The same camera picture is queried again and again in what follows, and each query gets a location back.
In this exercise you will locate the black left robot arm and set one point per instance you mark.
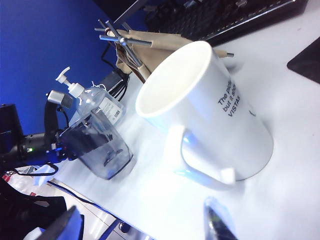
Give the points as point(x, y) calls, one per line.
point(15, 147)

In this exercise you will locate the white ceramic mug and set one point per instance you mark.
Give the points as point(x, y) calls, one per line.
point(225, 140)

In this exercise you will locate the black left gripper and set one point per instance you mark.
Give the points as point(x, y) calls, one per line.
point(51, 125)

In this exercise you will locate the black keyboard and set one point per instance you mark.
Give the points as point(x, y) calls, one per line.
point(212, 20)

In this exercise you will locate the transparent plastic cup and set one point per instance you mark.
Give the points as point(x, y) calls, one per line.
point(112, 160)

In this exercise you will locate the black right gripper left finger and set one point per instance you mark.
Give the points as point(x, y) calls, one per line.
point(62, 227)

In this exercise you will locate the blue office partition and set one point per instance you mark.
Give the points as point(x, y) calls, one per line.
point(37, 50)

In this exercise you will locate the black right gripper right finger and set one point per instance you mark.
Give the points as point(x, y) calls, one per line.
point(217, 222)

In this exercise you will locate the white plastic bag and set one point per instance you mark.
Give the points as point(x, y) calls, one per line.
point(27, 178)

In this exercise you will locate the clear pump sanitizer bottle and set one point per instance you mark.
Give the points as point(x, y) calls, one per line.
point(105, 102)

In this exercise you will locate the beige canvas desk calendar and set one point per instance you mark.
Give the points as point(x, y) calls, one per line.
point(160, 42)

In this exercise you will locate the black fabric bag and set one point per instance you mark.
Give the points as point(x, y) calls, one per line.
point(25, 212)

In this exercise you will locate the black mouse pad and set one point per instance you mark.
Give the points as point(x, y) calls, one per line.
point(310, 62)

